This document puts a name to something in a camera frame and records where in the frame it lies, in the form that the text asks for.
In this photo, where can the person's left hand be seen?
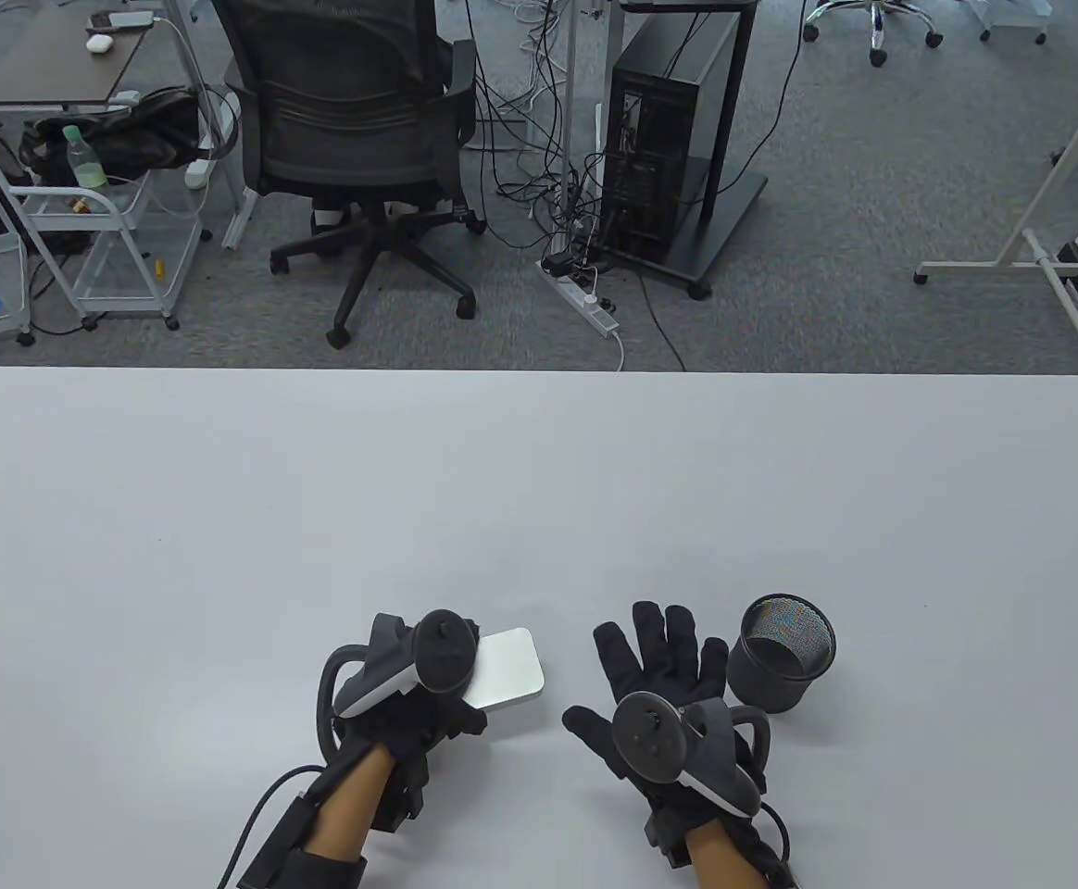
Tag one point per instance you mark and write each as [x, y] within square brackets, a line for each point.
[419, 722]

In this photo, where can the person's right hand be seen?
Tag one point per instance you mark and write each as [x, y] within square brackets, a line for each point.
[659, 657]

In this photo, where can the silver metal sliding box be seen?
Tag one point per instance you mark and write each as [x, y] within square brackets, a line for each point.
[507, 671]

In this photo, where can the person's right forearm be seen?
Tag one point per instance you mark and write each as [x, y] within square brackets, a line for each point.
[720, 861]

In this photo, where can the person's left forearm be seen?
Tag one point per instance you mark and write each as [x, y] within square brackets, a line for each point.
[349, 806]

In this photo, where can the black white left hand controller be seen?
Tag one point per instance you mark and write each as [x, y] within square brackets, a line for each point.
[382, 676]

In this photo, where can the black mesh pen cup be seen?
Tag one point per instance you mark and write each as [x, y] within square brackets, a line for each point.
[770, 685]

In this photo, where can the white power strip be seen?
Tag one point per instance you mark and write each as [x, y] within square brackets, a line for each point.
[585, 301]

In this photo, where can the black rolling computer stand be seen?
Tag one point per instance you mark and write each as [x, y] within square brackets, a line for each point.
[733, 199]

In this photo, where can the white whiteboard stand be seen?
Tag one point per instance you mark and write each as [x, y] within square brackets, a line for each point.
[1002, 269]

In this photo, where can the black computer tower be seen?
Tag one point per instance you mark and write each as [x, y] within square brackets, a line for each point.
[678, 120]

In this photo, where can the white power adapter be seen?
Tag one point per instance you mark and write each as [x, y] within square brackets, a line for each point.
[196, 174]

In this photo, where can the black mesh office chair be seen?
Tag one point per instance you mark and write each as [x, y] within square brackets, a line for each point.
[344, 93]

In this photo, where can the clear green plastic bottle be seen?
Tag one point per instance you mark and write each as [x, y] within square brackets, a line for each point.
[90, 171]

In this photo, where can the black bag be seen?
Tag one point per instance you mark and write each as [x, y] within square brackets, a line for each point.
[141, 130]

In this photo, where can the white earbuds case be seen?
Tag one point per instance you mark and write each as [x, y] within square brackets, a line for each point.
[99, 43]

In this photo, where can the dark desk with white legs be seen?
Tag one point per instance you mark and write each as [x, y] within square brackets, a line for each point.
[48, 65]

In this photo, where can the smartphone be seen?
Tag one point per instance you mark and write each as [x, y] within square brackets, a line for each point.
[127, 18]

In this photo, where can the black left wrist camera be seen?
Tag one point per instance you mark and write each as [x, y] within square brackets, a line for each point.
[280, 843]

